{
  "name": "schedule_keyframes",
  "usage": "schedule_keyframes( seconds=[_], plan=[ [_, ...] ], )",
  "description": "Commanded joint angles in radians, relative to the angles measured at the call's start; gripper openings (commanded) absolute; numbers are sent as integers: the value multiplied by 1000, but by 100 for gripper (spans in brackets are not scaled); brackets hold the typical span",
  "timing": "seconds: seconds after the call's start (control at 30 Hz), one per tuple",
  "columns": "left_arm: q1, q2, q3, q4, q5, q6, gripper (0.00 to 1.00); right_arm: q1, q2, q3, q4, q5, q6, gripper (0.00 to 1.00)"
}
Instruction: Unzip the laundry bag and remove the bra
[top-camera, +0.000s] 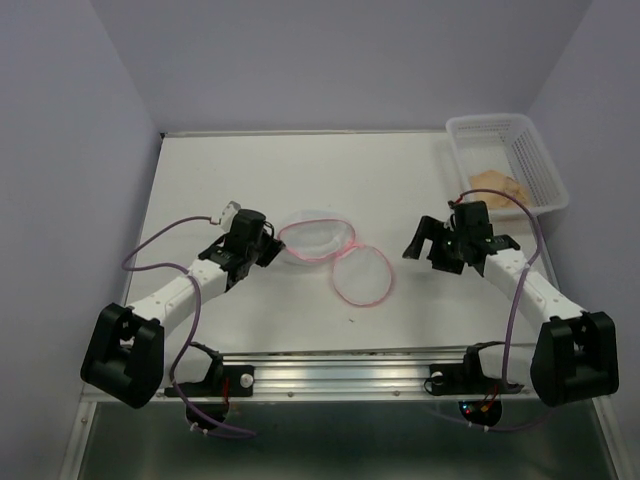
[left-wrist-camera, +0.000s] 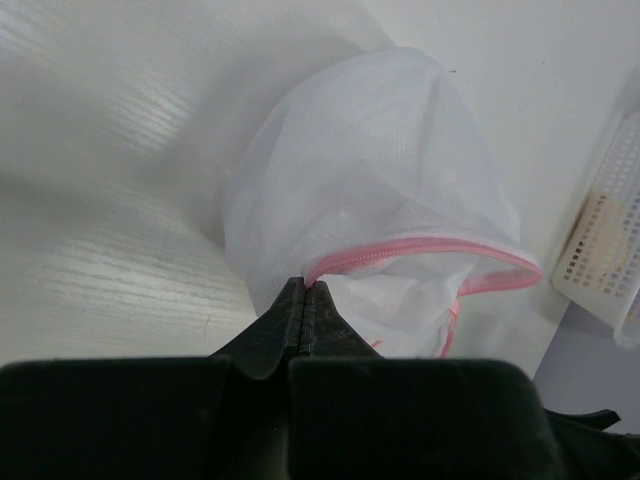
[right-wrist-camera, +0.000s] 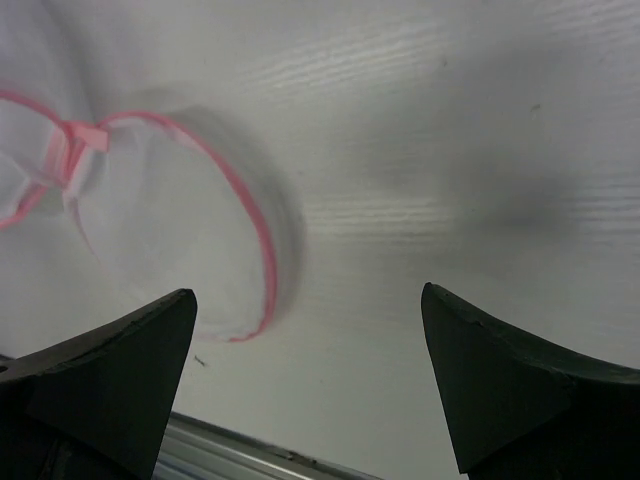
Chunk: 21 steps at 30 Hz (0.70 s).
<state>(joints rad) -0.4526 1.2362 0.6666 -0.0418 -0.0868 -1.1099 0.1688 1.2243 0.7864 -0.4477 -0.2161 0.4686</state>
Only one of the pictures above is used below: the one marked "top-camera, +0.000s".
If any white plastic basket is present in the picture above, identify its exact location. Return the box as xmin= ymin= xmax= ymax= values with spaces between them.
xmin=446 ymin=113 xmax=569 ymax=216

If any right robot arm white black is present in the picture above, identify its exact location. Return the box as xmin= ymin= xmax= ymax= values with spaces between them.
xmin=403 ymin=201 xmax=620 ymax=407

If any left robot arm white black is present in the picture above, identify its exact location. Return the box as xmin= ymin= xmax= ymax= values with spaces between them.
xmin=80 ymin=202 xmax=284 ymax=408

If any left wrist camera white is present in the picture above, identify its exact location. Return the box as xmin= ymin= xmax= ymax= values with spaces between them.
xmin=209 ymin=201 xmax=241 ymax=231

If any white mesh laundry bag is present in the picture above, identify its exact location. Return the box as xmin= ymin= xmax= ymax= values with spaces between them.
xmin=277 ymin=210 xmax=395 ymax=307

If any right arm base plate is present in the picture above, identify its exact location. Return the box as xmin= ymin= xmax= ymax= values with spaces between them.
xmin=423 ymin=363 xmax=524 ymax=396

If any beige bra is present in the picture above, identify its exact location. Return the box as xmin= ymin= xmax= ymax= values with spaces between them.
xmin=470 ymin=170 xmax=531 ymax=210

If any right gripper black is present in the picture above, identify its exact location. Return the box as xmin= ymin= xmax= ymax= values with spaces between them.
xmin=399 ymin=214 xmax=467 ymax=273

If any aluminium rail frame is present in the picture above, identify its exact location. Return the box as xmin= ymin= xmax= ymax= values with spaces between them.
xmin=59 ymin=130 xmax=621 ymax=480

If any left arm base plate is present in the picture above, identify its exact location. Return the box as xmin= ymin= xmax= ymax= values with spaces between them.
xmin=179 ymin=363 xmax=255 ymax=398

